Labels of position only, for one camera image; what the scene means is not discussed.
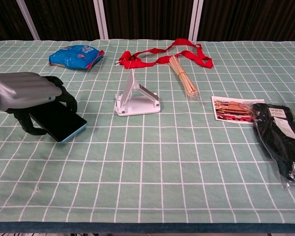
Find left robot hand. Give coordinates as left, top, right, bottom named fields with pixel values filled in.
left=0, top=72, right=78, bottom=136

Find black smartphone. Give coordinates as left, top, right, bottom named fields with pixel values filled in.
left=29, top=100, right=88, bottom=144

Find white folding phone stand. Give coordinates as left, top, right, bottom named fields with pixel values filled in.
left=115, top=69, right=161, bottom=117

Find blue snack packet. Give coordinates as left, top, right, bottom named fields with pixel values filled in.
left=48, top=44, right=105, bottom=70

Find green checked tablecloth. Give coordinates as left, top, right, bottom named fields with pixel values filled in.
left=0, top=39, right=295, bottom=234

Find bundle of wooden sticks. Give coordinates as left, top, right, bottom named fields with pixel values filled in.
left=169, top=55, right=200, bottom=99

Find palace picture postcard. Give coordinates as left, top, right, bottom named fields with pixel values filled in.
left=211, top=95, right=266, bottom=123

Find black gloves in plastic bag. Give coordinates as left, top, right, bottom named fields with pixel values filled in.
left=250, top=102, right=295, bottom=189

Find white metal frame post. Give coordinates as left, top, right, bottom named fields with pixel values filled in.
left=93, top=0, right=109, bottom=40
left=188, top=0, right=204, bottom=41
left=16, top=0, right=41, bottom=41

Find red lanyard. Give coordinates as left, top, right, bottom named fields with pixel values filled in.
left=116, top=38, right=214, bottom=69

